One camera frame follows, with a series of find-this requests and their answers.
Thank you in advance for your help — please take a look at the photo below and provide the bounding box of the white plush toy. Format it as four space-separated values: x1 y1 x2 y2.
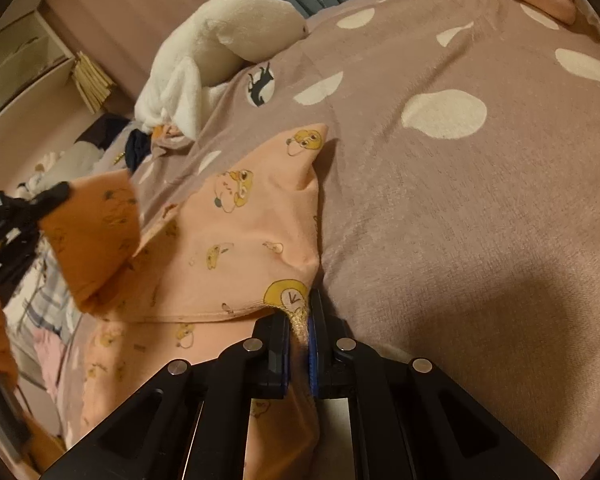
134 0 311 139

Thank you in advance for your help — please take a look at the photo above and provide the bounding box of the small pink cloth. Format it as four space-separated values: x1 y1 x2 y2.
31 329 67 387

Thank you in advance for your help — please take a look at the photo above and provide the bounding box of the mauve polka dot blanket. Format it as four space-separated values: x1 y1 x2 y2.
60 0 600 480

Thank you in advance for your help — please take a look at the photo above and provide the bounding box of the navy cloth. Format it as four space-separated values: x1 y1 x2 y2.
124 129 154 172

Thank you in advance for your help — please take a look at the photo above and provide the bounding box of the grey pillow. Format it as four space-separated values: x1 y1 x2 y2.
44 141 107 187

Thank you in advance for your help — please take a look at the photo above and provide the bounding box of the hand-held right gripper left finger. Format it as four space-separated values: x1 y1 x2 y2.
39 312 295 480

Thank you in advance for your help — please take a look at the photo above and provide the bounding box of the white shelf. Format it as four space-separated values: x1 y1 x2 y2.
0 10 76 126

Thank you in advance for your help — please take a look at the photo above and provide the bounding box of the plaid cloth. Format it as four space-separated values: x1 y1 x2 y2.
4 247 83 343

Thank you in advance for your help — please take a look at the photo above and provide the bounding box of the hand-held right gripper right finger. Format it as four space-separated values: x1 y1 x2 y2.
307 287 556 480

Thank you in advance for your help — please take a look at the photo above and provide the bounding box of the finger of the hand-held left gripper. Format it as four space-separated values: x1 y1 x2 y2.
27 181 74 222

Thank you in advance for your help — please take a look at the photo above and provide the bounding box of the stack of books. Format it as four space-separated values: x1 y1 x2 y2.
70 50 117 113

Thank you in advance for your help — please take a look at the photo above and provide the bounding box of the pink cartoon print garment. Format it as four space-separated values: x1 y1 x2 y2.
40 122 332 480

